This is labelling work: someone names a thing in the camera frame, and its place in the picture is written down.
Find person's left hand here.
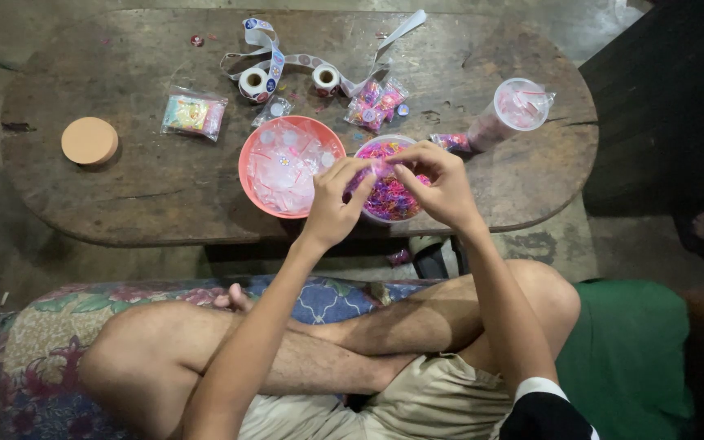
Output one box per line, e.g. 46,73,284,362
300,157,378,249

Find person's right hand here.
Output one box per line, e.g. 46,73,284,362
386,140,482,233

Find small clear bag with bands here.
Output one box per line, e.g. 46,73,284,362
345,158,403,196

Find filled packet of colourful bands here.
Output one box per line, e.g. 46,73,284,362
429,132,473,153

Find heap of colourful rubber bands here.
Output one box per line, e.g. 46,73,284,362
357,141,431,221

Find heap of empty clear bags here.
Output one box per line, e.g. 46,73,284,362
247,121,339,215

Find black and white slipper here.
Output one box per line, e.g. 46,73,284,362
409,235,462,280

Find white round tub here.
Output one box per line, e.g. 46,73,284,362
351,134,433,225

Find pink plastic bowl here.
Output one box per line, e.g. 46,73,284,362
238,115,347,220

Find clear plastic cup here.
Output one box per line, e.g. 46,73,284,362
467,77,556,153

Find cluster of filled band packets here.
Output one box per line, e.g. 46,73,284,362
343,77,410,133

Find clear bag with white sticker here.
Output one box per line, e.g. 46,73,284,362
251,95,295,128

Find small sticker roll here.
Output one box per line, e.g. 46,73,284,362
312,63,342,99

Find large sticker roll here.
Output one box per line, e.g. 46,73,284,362
238,66,272,103

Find unrolled strip of stickers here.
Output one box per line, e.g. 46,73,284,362
220,17,353,99

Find white empty backing strip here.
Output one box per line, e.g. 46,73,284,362
340,9,428,99

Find pastel packet in clear wrap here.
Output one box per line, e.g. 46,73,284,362
160,86,229,143

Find beige shorts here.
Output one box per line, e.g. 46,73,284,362
237,352,515,440

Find person's legs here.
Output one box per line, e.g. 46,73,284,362
77,259,582,440

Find dark wooden furniture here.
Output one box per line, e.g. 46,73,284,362
578,0,704,218

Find black and white sleeve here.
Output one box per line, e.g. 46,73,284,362
497,376,601,440

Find green cloth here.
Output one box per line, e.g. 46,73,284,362
555,279,696,440

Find tan round disc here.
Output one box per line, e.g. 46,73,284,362
60,117,119,166

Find floral patterned cushion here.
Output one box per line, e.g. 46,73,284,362
0,274,447,440

